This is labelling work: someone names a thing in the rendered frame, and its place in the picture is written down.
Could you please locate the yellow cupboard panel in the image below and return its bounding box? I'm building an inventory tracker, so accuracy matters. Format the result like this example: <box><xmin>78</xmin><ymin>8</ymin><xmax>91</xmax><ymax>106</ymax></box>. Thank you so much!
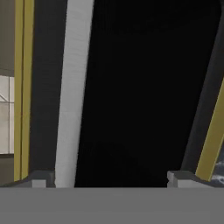
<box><xmin>194</xmin><ymin>83</ymin><xmax>224</xmax><ymax>182</ymax></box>
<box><xmin>13</xmin><ymin>0</ymin><xmax>36</xmax><ymax>182</ymax></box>

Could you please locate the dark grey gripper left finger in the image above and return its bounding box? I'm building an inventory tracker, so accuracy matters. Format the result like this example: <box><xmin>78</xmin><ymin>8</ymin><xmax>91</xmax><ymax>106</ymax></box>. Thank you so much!
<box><xmin>0</xmin><ymin>170</ymin><xmax>56</xmax><ymax>188</ymax></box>

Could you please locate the black glass appliance door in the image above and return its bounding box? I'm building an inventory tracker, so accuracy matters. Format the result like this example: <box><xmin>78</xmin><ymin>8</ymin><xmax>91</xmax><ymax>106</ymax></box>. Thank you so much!
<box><xmin>29</xmin><ymin>0</ymin><xmax>224</xmax><ymax>188</ymax></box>

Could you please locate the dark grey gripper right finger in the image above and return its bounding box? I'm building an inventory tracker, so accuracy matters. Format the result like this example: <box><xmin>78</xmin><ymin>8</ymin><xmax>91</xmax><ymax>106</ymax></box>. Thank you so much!
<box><xmin>166</xmin><ymin>170</ymin><xmax>224</xmax><ymax>188</ymax></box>

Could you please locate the white bar door handle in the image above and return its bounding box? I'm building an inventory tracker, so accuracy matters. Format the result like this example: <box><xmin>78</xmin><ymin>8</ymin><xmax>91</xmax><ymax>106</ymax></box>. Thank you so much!
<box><xmin>54</xmin><ymin>0</ymin><xmax>95</xmax><ymax>188</ymax></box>

